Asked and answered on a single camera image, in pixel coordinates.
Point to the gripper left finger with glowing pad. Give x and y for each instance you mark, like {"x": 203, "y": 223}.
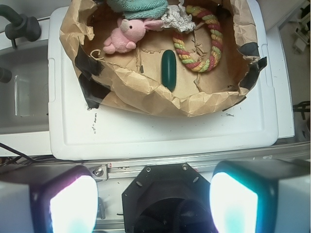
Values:
{"x": 47, "y": 199}

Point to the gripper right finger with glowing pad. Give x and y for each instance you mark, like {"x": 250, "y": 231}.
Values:
{"x": 264, "y": 196}

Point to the dark green plastic pickle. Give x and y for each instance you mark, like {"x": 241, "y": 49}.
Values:
{"x": 168, "y": 70}

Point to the white plastic bin lid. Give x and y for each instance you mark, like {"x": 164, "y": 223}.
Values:
{"x": 79, "y": 133}

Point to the crumpled brown paper liner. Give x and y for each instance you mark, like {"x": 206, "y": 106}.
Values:
{"x": 132, "y": 80}

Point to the black faucet pipe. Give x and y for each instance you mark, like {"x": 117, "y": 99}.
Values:
{"x": 20, "y": 25}

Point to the pink plush bunny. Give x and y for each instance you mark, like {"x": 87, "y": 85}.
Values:
{"x": 124, "y": 38}

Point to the crumpled white paper ball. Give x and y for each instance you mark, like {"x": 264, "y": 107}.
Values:
{"x": 176, "y": 17}

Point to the teal knitted cloth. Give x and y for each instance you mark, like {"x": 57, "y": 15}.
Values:
{"x": 135, "y": 9}

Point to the aluminium frame rail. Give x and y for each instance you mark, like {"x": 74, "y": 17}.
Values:
{"x": 204, "y": 162}

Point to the black octagonal mount plate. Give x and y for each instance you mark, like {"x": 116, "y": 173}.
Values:
{"x": 170, "y": 198}

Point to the multicolour rope ring toy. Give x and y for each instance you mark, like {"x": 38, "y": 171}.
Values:
{"x": 216, "y": 39}

